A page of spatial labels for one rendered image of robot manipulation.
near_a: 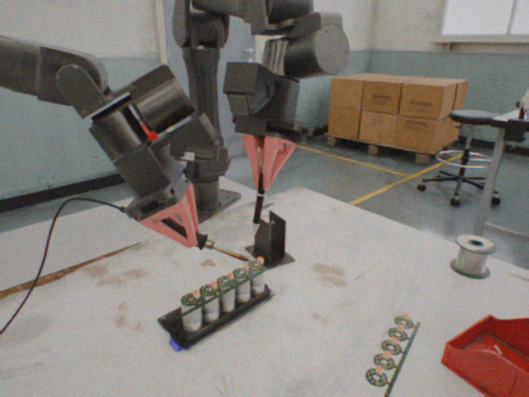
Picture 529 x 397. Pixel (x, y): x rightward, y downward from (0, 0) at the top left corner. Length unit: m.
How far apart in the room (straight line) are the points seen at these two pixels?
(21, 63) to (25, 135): 2.59
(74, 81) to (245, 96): 0.19
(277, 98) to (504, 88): 4.33
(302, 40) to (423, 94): 3.37
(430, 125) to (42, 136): 3.23
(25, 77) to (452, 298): 0.64
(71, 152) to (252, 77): 2.77
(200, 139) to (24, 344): 0.35
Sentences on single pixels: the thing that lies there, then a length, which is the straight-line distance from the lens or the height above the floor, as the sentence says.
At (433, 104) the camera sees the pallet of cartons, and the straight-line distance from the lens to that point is 3.81.
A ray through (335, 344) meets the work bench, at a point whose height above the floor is 0.75.
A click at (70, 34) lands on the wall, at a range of 3.10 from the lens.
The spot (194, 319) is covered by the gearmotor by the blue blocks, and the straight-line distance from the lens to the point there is 0.50.
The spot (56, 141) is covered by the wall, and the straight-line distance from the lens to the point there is 3.11.
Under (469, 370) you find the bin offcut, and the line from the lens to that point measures 0.52.
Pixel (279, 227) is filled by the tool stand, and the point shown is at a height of 0.81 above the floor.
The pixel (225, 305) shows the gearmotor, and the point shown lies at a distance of 0.53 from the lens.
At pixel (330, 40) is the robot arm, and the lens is 0.48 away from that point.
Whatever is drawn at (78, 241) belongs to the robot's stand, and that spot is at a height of 0.75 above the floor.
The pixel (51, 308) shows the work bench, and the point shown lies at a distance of 0.64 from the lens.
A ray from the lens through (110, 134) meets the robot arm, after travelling 0.48.
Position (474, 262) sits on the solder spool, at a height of 0.78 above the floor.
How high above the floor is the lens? 1.11
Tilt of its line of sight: 23 degrees down
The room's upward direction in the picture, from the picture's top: straight up
